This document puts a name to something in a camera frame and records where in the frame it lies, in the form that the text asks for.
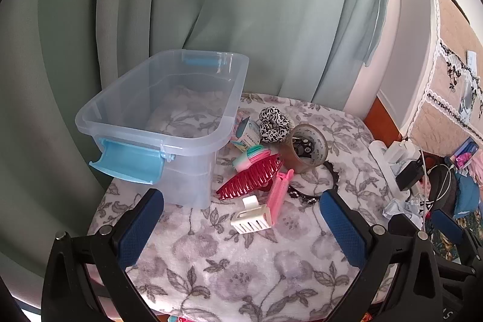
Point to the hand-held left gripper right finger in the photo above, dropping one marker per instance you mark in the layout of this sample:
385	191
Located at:
345	231

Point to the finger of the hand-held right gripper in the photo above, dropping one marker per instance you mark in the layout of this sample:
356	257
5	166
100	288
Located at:
402	224
447	224

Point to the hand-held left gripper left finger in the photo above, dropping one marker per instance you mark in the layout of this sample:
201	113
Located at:
141	227

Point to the black scalloped headband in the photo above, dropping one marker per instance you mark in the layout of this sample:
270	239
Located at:
334	173

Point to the clear plastic container blue latches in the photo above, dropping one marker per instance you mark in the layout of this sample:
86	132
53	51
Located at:
128	163

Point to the pink hair clip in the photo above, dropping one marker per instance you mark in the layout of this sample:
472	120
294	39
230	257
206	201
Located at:
277	193

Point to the brown tape roll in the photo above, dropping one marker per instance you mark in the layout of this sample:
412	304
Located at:
294	159

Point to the white hair claw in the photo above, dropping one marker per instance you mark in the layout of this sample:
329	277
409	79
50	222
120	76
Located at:
253	220

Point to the black toy car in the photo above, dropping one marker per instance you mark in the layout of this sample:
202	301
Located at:
302	147

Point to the red hair claw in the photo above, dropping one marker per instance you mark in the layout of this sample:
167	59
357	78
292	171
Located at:
249	176

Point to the black white spotted scrunchie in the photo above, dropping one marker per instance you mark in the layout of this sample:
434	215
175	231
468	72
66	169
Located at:
271	126

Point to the small white teal box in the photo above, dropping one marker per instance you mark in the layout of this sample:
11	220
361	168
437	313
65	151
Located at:
249	133

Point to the blue cloth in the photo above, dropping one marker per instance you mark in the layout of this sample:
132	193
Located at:
466	193

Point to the black round object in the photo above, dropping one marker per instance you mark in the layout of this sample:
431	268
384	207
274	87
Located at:
441	186

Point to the black charger plug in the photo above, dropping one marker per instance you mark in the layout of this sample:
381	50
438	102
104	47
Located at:
409	173

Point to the white power strip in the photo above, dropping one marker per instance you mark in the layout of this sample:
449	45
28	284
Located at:
392	156

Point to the pink patterned packet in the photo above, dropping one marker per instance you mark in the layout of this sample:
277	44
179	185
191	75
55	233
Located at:
466	154

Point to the white headboard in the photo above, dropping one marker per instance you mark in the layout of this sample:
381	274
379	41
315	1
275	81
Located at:
411	61

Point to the pale green curtain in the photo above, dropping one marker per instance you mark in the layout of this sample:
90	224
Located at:
226	5

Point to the brown wooden frame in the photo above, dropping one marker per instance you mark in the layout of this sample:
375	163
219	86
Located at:
381	122

